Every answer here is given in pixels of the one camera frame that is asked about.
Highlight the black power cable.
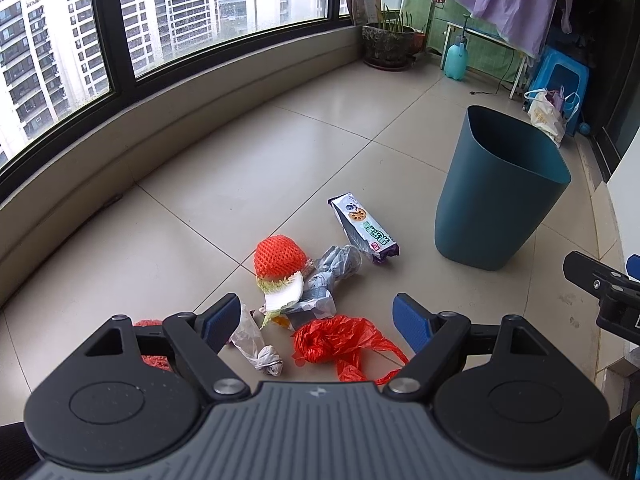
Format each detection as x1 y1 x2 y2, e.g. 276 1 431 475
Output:
470 44 516 98

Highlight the white green foam net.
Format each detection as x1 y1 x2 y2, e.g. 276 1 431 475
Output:
257 271 304 328

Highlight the white shopping bag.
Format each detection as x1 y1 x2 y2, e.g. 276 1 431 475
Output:
525 89 565 146

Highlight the dark ceramic plant pot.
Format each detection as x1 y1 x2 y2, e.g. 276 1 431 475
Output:
361 23 416 70

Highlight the dark teal trash bin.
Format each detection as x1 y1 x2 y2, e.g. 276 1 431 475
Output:
434 105 572 271

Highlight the small red flower pot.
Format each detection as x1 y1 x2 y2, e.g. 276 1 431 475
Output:
411 30 426 55

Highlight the black window frame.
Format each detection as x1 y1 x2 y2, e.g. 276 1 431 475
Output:
1 0 401 197

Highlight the blue plastic stool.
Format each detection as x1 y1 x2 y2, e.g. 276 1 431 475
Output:
529 46 589 136

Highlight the red fuzzy slipper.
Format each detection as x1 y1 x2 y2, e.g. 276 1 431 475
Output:
134 318 171 372

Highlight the grey plastic bag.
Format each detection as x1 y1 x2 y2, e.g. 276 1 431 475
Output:
268 245 362 332

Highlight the small blue ball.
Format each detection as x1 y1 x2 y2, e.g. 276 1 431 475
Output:
578 122 591 136

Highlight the white tissue wrapper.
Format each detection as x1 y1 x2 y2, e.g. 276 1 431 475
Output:
230 304 283 377

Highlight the teal spray bottle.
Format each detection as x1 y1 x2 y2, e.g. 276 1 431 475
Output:
442 15 469 81

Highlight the orange foam fruit net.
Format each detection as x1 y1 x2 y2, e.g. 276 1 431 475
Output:
253 235 308 281

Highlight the red plastic bag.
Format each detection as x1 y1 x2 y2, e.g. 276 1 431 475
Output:
292 314 409 382

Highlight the cookie snack package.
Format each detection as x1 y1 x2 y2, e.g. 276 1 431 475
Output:
328 193 400 264

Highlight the white drying rack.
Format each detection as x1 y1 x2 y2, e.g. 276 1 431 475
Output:
440 21 532 100

